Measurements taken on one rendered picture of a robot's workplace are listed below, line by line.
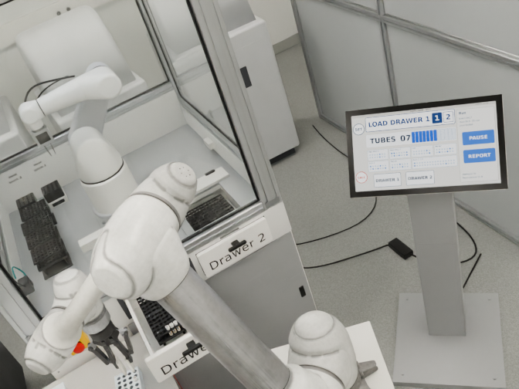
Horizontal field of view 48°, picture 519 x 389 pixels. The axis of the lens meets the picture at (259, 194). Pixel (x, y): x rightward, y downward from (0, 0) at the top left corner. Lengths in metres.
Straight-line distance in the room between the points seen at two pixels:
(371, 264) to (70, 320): 1.98
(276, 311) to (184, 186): 1.34
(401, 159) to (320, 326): 0.78
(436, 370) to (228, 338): 1.56
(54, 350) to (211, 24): 1.02
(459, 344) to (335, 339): 1.32
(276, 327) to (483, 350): 0.89
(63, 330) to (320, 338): 0.65
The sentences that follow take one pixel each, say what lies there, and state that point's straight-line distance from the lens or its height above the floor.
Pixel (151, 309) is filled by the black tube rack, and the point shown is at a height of 0.90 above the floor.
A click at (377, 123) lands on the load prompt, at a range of 2.09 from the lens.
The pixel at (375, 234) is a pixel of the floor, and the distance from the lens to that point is 3.36.
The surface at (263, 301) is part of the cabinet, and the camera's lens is 2.42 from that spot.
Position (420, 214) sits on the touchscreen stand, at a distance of 2.27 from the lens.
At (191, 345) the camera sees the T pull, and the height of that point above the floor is 0.91.
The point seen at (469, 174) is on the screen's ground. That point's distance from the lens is 2.05.
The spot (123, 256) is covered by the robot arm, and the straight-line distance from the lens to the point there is 1.12.
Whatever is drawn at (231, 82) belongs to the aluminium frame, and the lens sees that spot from 1.91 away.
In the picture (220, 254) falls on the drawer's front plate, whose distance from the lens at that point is 2.16.
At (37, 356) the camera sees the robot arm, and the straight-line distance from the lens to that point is 1.63.
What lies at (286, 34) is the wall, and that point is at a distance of 5.71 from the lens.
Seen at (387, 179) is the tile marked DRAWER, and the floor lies 1.01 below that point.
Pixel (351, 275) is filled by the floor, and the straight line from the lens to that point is 3.16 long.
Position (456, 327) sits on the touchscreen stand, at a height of 0.10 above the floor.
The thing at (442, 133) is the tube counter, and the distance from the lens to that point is 2.06.
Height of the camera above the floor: 2.27
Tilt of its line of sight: 36 degrees down
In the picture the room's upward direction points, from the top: 19 degrees counter-clockwise
